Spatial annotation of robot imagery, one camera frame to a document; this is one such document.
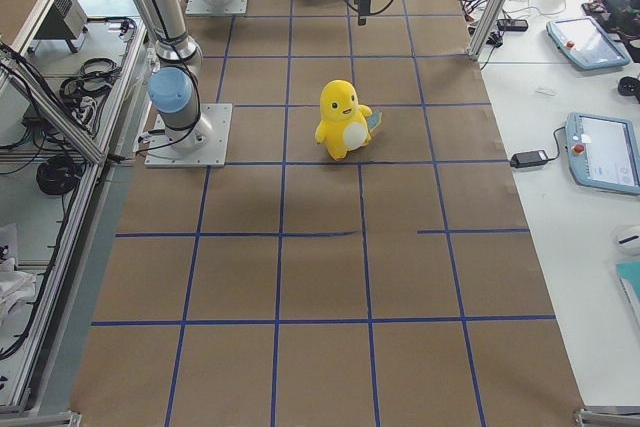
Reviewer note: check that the yellow plush toy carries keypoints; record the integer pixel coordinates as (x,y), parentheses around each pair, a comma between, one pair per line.
(345,124)

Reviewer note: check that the black power adapter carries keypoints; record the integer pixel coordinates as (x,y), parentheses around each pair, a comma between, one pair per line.
(529,159)

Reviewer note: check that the blue teach pendant far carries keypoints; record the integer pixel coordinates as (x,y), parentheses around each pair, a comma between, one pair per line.
(586,44)

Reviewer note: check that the blue teach pendant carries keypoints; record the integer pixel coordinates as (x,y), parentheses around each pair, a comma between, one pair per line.
(603,153)
(586,44)

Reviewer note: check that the blue teach pendant near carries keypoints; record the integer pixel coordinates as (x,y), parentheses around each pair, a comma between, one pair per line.
(603,153)

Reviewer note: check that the grey electronics box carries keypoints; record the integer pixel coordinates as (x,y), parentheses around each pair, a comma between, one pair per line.
(65,21)

